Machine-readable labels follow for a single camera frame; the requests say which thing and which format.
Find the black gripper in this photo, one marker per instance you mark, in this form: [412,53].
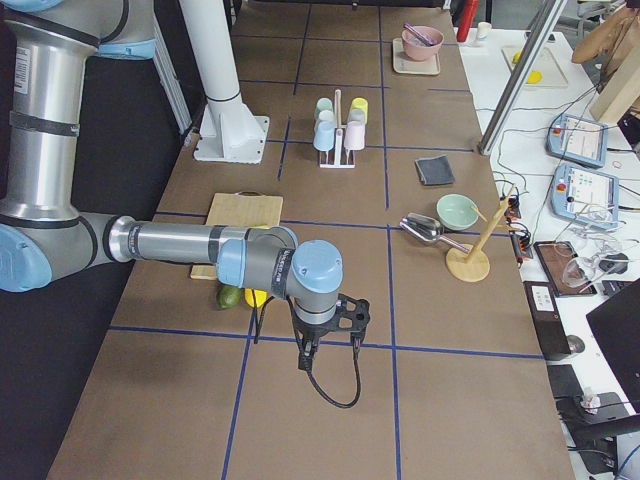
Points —
[313,331]

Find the pink cup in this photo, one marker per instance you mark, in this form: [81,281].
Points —
[354,136]

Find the mint green cup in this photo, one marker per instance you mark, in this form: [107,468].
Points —
[323,104]

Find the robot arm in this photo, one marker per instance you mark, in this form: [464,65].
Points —
[128,147]

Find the light blue cup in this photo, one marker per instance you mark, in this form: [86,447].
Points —
[324,136]

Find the grey cup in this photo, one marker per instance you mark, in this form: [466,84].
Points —
[357,115]

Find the yellow cup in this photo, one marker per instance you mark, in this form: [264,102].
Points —
[361,104]

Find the small white paper cup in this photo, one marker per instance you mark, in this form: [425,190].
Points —
[482,31]

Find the yellow lemon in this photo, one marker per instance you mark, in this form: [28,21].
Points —
[255,298]

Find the green lime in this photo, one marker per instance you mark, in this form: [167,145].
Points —
[228,296]

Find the metal scoop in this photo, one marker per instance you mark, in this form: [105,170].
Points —
[429,230]

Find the wooden cutting board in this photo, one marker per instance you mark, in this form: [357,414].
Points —
[245,210]

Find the mint green bowl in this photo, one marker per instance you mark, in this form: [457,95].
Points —
[456,212]

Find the grey folded cloth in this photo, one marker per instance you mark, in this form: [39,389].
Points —
[435,171]

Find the black tablet on side table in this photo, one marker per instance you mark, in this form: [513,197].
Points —
[555,258]

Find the clear safety glasses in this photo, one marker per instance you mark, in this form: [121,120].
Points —
[585,267]

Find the black monitor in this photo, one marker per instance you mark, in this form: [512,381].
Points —
[615,326]

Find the beige tray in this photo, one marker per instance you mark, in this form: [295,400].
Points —
[402,64]

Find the teach pendant near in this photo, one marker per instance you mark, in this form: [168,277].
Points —
[585,196]

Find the teach pendant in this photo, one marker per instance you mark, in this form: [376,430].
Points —
[585,196]
[578,140]

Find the pink bowl with ice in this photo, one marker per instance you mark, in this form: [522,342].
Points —
[415,48]

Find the teach pendant far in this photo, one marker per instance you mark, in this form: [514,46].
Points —
[578,140]

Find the lemons on side tray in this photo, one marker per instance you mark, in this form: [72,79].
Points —
[534,76]

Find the red bottle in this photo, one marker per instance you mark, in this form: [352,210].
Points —
[466,19]

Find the white wire cup rack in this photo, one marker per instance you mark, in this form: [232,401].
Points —
[338,157]

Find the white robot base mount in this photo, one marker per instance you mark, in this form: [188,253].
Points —
[229,132]

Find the aluminium frame post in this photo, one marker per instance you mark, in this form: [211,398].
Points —
[542,27]

